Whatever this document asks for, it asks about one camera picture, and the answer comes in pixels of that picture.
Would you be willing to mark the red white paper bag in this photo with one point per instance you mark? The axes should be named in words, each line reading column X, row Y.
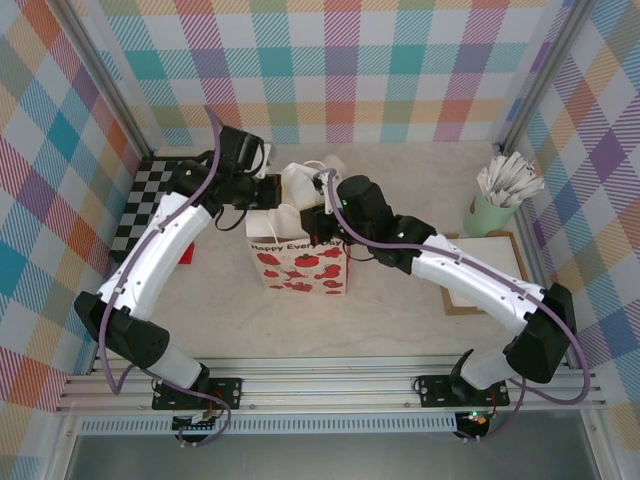
column 300, row 270

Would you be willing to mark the white paper napkin stack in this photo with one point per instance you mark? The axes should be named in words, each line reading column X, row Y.
column 495, row 250

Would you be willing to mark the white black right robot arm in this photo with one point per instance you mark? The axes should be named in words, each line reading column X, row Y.
column 475, row 280

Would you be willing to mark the red wooden block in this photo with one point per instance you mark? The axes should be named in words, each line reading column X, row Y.
column 187, row 255

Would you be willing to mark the black grey chessboard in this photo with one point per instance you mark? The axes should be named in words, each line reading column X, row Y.
column 135, row 200

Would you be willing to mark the white paper sachet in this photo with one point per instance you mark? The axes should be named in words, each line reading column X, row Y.
column 486, row 180
column 529, row 194
column 512, row 172
column 524, row 182
column 499, row 172

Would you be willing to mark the mint green holder cup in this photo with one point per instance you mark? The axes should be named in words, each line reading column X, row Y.
column 492, row 220

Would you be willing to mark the clipboard with white paper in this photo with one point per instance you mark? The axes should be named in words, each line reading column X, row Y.
column 457, row 310

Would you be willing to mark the grey metal panel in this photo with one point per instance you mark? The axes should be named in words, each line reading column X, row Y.
column 325, row 457

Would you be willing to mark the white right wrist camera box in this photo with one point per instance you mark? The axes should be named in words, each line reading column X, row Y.
column 329, row 200

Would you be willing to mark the aluminium frame post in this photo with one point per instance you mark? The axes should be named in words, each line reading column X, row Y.
column 542, row 75
column 111, row 85

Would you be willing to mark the aluminium side rail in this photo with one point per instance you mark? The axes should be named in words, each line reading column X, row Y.
column 532, row 250

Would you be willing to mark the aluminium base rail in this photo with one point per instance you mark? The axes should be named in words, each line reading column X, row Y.
column 325, row 385

